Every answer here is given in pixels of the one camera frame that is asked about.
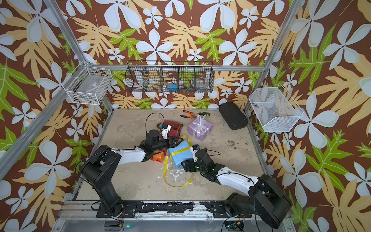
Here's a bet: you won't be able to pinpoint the white mesh basket right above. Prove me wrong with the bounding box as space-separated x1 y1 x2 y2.
249 85 304 133

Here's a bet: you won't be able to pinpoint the lilac gift box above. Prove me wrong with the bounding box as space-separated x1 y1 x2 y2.
187 116 213 141

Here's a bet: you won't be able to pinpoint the magenta gift box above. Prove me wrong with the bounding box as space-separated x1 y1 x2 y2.
164 120 184 137

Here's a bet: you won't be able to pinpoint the brown ribbon bow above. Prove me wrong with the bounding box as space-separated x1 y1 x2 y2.
157 120 184 130

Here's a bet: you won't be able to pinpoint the white ribbon bow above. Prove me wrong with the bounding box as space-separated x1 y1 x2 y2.
189 116 212 137

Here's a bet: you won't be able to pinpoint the black oval case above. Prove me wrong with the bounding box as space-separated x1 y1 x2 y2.
219 102 248 131

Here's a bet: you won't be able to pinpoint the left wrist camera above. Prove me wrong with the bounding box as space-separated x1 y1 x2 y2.
160 124 171 139

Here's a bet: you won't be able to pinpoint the black wire basket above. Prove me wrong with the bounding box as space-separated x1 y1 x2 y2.
123 61 214 93

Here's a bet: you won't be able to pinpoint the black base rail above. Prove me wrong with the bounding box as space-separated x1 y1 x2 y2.
91 200 255 220

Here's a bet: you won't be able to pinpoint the orange handled pliers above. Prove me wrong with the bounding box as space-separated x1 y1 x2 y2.
180 110 211 119

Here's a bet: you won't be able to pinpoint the blue gift box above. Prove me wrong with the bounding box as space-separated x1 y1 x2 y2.
168 141 193 169

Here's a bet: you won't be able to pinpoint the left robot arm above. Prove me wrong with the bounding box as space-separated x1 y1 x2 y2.
81 130 184 218

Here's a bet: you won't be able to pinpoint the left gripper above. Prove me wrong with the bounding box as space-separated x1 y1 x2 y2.
152 136 183 152

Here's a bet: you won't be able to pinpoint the orange gift box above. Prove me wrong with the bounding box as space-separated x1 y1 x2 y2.
151 149 167 163

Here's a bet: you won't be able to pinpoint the white wire basket left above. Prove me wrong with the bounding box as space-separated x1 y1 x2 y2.
64 66 113 105

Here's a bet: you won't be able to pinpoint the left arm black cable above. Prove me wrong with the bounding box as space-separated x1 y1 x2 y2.
144 112 166 134

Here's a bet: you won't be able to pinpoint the yellow ribbon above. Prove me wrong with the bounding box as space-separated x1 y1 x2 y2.
163 135 193 188

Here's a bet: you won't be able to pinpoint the blue item in basket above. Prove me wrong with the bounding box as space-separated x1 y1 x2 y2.
167 83 179 92

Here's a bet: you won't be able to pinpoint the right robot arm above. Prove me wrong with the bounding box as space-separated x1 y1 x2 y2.
181 146 292 229

